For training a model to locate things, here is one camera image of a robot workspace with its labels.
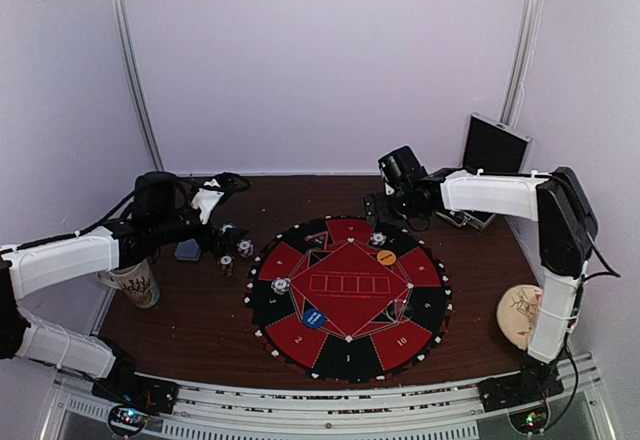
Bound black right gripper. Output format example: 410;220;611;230
363;189;426;225

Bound green poker chip stack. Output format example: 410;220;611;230
220;223;237;241

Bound orange big blind button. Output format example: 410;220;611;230
376;250;397;266

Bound blue cream chips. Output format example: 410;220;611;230
271;277;291;295

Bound black triangular all-in marker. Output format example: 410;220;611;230
305;232;329;250

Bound clear round dealer button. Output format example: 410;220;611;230
384;298;413;324

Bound blue small blind button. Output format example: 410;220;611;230
302;309;326;329

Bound blue cream poker chip stack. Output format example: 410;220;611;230
237;239;254;258

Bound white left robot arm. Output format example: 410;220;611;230
1;171;251;404

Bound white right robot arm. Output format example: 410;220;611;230
363;146;598;402

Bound red black poker chip stack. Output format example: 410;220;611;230
218;255;235;278

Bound white floral ceramic mug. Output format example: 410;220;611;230
97;259;160;309

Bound round red black poker mat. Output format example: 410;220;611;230
244;216;454;383

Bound cream floral plate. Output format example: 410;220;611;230
496;284;543;351

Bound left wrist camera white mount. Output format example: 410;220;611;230
190;188;224;225

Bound left aluminium frame post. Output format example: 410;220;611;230
110;0;164;170

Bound aluminium frame post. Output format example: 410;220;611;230
110;0;164;170
500;0;542;126

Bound right aluminium frame post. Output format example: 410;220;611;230
500;0;542;126

